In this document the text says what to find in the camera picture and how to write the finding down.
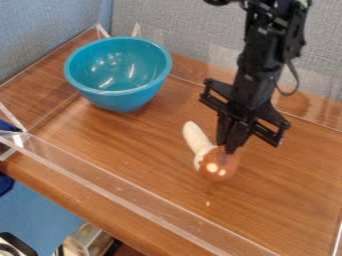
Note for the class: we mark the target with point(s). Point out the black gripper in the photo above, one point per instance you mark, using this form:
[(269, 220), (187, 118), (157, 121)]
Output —
[(246, 112)]

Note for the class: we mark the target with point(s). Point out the brown and white toy mushroom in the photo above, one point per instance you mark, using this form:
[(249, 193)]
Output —
[(213, 162)]

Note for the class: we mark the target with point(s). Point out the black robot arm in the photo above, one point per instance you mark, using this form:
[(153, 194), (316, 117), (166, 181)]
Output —
[(274, 38)]

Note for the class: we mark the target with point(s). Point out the blue plastic bowl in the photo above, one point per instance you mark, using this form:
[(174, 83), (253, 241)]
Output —
[(119, 71)]

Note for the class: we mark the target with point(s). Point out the clear acrylic front barrier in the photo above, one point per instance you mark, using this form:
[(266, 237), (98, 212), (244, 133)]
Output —
[(149, 222)]

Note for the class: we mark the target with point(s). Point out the blue cloth at edge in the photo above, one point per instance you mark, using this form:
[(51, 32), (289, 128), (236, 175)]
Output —
[(6, 180)]

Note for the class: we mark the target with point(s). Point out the black white device corner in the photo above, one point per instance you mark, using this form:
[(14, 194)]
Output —
[(14, 247)]

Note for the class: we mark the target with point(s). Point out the metal frame under table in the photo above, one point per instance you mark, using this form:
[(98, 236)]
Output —
[(87, 241)]

